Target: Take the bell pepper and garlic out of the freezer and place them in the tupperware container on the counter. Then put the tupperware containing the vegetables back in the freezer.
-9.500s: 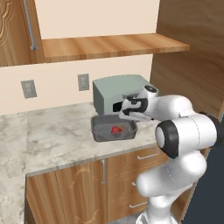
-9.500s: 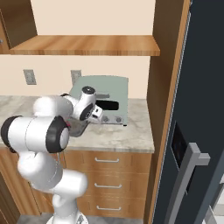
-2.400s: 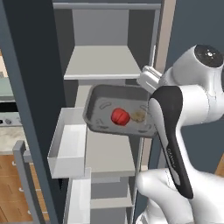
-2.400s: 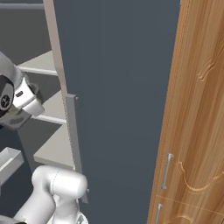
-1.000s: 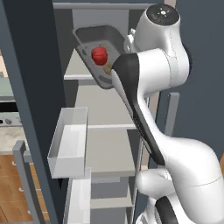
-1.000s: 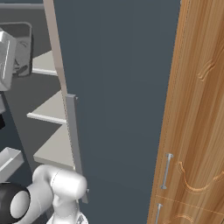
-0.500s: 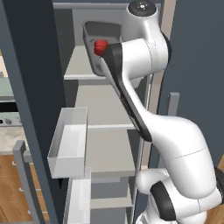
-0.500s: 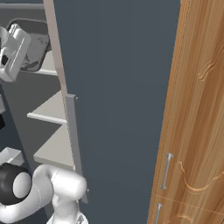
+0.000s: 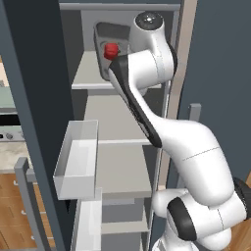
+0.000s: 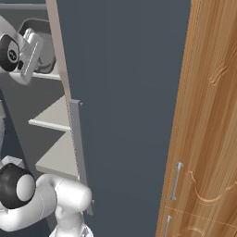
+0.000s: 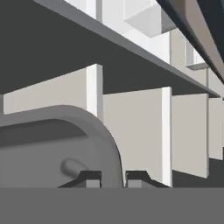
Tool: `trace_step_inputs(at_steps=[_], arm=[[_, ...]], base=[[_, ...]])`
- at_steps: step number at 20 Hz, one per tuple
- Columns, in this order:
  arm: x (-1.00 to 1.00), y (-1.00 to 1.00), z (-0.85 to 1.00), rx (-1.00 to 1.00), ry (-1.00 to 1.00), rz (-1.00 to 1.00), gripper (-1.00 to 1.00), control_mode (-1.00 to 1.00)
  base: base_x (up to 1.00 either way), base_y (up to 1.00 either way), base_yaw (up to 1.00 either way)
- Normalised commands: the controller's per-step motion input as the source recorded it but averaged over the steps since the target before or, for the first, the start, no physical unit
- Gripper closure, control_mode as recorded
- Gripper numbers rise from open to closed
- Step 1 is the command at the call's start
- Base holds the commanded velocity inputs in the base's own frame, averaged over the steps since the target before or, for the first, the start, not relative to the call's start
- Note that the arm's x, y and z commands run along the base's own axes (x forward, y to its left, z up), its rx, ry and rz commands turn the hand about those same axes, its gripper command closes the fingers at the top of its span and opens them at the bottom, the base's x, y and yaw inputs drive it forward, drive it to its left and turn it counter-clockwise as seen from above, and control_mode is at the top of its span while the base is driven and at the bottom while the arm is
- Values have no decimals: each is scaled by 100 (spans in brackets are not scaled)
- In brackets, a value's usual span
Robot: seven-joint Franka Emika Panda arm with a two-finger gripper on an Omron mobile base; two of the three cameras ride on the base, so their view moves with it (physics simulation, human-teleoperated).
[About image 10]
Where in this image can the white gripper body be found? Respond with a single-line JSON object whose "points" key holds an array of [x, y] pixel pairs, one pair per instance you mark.
{"points": [[31, 55]]}

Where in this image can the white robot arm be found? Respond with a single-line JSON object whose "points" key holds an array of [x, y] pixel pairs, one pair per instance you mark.
{"points": [[69, 197]]}

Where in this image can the grey rounded container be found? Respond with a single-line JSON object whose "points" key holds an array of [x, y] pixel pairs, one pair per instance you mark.
{"points": [[47, 46]]}

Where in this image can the pale fridge shelf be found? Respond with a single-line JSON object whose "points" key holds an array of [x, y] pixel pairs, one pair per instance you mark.
{"points": [[46, 76], [55, 114], [61, 158]]}

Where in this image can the grey fridge body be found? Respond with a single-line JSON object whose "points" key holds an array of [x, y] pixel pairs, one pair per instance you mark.
{"points": [[27, 98]]}

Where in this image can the dark slate fridge door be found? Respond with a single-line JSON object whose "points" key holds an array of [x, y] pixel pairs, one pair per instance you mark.
{"points": [[123, 108]]}

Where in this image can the tall wooden cabinet door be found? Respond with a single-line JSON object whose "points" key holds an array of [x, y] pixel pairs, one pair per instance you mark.
{"points": [[209, 108]]}

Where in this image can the small wooden cabinet door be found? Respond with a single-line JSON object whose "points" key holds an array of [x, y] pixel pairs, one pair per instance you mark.
{"points": [[203, 227]]}

